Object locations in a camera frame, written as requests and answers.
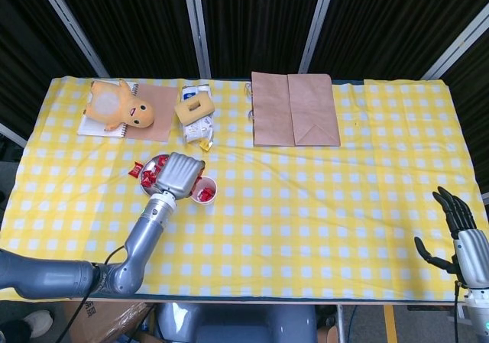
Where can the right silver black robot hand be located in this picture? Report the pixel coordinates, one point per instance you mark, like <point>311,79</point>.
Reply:
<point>473,259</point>

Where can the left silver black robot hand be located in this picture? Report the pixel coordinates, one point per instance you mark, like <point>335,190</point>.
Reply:
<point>179,175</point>

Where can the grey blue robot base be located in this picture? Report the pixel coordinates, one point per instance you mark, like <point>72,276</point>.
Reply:
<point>237,324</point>

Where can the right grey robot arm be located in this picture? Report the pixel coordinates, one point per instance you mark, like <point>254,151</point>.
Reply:
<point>479,316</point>

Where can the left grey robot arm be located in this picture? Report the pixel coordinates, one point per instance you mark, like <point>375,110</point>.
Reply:
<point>149,228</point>

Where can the round metal plate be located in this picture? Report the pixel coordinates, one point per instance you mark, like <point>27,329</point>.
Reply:
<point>150,164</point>

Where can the white paper cup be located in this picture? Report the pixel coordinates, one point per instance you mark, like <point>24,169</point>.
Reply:
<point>211,182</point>

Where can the small yellow wrapper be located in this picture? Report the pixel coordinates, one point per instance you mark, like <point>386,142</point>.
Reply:
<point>206,145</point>

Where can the white snack packet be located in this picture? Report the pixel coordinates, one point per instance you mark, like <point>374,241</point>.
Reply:
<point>195,131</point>

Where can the yellow sponge with slot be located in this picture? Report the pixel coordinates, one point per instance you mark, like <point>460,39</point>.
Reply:
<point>204,110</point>

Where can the yellow plush toy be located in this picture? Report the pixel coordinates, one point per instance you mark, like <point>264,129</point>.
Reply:
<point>122,106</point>

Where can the white spiral notebook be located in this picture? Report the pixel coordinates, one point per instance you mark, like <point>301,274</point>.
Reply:
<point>93,129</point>

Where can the yellow white checkered tablecloth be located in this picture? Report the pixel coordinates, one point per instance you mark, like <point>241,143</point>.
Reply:
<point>267,224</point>

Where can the brown paper bag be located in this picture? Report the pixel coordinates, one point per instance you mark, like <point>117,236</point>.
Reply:
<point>290,114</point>

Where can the metal table leg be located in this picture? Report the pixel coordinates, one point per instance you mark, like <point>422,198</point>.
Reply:
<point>340,322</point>

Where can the table with dark edge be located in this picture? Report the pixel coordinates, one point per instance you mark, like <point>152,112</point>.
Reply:
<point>267,297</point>

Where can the black pleated curtain panel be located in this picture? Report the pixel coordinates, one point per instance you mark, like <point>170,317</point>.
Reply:
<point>260,22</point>
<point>389,22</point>
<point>23,52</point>
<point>473,91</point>
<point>133,22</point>

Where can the brown cardboard box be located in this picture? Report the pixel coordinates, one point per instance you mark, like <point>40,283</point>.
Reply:
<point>107,324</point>

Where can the white shoe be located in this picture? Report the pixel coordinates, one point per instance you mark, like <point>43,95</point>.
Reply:
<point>38,322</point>

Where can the grey aluminium partition post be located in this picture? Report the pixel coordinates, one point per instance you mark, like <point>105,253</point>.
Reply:
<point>458,49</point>
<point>11,133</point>
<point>486,199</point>
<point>196,26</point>
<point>72,26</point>
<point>320,26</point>

